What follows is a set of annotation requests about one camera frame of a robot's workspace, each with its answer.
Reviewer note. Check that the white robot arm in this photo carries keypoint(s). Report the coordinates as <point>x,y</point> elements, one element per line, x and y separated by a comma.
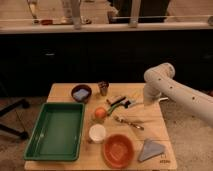
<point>159,80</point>

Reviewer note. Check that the dark purple bowl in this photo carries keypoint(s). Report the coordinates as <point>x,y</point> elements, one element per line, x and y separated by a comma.
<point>82,86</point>

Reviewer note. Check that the red bowl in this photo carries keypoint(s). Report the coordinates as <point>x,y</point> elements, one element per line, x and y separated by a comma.
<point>117,151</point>

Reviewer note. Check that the metal cup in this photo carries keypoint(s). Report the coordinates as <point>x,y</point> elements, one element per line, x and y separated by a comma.
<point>103,87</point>

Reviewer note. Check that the black and tan block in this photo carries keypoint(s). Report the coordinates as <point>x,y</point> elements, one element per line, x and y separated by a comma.
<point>115,99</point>

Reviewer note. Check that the blue sponge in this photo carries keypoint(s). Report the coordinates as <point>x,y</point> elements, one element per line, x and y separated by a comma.
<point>80,94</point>

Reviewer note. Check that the orange fruit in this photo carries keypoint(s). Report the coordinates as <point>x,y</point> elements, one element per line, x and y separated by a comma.
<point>100,112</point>

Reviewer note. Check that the white cup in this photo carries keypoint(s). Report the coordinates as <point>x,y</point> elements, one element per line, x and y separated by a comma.
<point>97,133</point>

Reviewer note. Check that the green plastic tray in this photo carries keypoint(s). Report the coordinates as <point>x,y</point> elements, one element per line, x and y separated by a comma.
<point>57,133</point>

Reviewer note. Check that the grey folded cloth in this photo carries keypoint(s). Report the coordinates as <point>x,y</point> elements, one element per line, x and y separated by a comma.
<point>150,149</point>

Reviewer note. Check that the small red dish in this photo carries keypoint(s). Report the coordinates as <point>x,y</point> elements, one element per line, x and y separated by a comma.
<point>46,22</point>

